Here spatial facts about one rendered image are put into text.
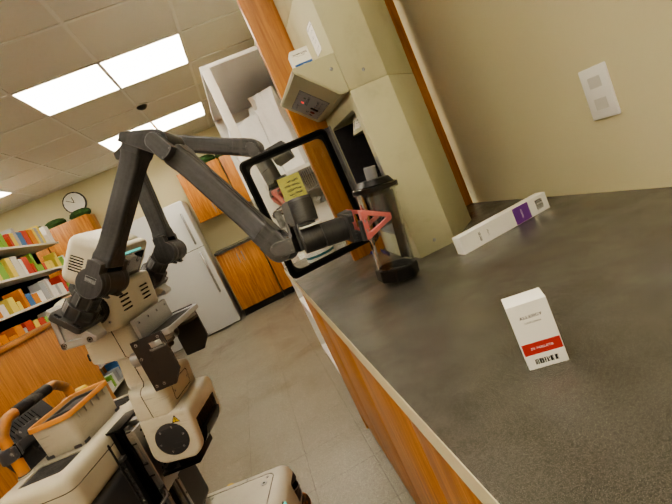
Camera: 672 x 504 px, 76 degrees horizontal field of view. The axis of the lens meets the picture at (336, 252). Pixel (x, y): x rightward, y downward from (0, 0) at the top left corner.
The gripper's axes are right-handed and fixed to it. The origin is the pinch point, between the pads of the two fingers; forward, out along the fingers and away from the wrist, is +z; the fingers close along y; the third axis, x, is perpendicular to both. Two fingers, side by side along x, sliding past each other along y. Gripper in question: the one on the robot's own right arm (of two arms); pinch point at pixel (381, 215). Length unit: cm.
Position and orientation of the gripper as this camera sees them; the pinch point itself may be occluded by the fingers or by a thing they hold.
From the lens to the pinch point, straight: 102.0
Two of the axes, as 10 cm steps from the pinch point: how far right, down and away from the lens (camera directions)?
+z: 9.3, -3.2, 1.7
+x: 2.9, 9.4, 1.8
